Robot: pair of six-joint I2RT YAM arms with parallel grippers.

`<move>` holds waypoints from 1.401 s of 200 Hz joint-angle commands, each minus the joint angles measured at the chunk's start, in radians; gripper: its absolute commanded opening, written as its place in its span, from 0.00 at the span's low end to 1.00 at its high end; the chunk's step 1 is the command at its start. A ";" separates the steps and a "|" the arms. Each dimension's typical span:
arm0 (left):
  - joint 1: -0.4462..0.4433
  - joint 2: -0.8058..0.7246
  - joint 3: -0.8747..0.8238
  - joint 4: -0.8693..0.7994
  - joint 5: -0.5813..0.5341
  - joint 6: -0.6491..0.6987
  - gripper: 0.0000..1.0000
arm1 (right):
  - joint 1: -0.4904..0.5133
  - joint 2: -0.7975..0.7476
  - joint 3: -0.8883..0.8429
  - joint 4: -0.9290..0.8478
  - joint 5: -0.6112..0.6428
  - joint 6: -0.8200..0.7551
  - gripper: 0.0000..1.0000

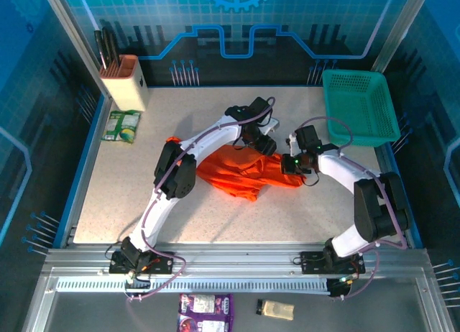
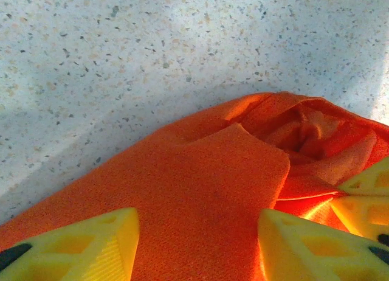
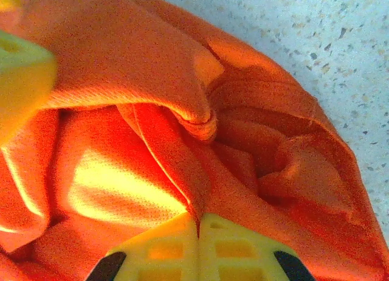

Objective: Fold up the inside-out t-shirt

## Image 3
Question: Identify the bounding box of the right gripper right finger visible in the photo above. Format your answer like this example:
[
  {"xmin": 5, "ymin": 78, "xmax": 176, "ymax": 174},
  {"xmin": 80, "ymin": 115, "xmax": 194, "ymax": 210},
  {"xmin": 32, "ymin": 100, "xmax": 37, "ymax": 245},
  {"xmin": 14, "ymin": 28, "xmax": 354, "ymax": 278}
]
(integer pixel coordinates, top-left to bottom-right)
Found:
[{"xmin": 197, "ymin": 213, "xmax": 317, "ymax": 281}]

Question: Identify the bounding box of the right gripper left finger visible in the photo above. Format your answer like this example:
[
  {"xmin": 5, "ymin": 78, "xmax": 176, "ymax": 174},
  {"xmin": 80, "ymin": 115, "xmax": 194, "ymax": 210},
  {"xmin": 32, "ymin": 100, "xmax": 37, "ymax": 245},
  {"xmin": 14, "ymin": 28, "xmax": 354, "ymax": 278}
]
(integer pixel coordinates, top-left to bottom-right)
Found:
[{"xmin": 88, "ymin": 214, "xmax": 199, "ymax": 281}]

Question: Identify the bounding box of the orange t-shirt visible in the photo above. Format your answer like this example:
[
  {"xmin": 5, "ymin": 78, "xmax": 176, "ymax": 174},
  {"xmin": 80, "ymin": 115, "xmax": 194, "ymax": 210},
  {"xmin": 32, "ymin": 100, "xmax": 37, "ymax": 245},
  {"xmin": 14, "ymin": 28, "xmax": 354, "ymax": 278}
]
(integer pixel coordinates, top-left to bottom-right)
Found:
[{"xmin": 0, "ymin": 0, "xmax": 389, "ymax": 281}]

